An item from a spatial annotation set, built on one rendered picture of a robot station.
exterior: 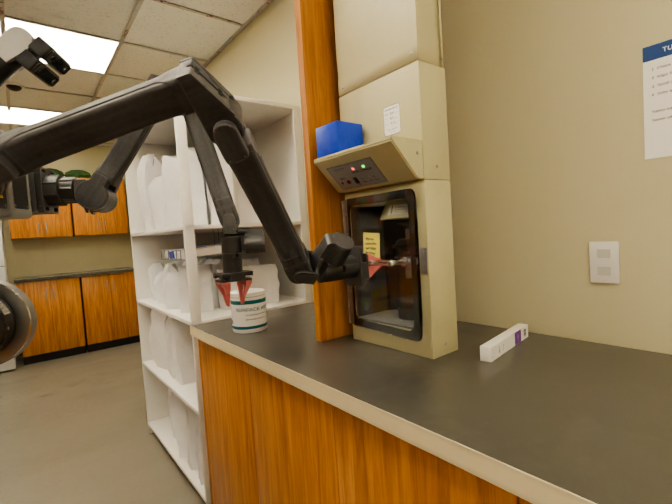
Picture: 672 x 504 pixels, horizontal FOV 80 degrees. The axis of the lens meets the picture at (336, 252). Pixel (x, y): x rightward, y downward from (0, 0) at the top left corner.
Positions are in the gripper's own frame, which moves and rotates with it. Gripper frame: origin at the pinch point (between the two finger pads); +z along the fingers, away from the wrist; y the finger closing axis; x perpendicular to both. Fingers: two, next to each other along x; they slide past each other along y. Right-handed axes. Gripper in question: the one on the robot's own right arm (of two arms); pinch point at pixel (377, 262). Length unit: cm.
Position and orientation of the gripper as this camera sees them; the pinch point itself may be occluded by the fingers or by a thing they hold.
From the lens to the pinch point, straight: 107.9
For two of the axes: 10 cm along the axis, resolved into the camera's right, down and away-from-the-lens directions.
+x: -6.2, 0.0, 7.8
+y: -0.7, -10.0, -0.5
